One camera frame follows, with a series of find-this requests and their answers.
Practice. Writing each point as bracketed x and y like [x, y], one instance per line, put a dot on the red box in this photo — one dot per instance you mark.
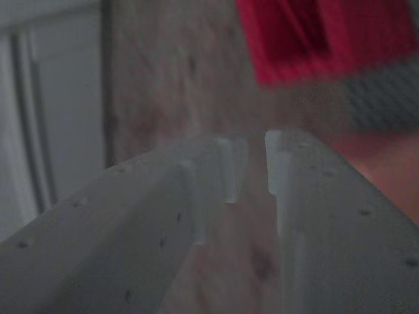
[360, 39]

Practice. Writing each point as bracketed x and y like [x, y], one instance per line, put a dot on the white cabinet door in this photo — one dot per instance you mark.
[49, 98]

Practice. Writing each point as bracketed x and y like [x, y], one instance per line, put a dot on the grey studded baseplate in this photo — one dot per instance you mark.
[383, 98]

